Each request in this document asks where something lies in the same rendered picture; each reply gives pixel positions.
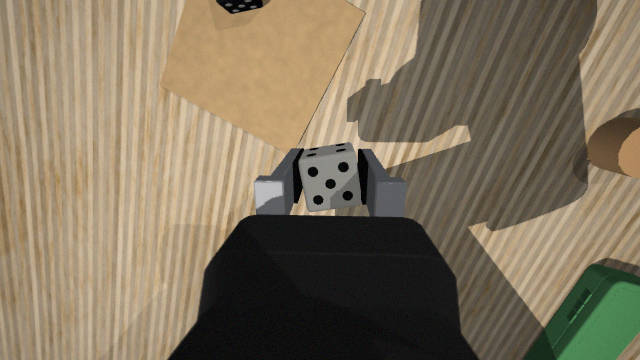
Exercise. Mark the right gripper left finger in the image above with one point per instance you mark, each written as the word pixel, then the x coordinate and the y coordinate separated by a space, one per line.
pixel 272 195

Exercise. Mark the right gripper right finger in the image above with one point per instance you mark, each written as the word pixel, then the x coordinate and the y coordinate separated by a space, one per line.
pixel 387 197

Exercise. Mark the white die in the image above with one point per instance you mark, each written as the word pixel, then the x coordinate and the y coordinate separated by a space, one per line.
pixel 330 177

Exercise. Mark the black die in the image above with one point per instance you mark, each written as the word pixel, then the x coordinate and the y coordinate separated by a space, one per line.
pixel 239 5

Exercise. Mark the tan mat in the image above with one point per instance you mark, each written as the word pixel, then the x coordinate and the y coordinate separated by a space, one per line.
pixel 260 70

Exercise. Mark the brown cylinder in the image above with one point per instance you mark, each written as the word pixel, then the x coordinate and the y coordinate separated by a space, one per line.
pixel 615 147

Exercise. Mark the green box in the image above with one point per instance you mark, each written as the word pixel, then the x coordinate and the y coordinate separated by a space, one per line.
pixel 595 320

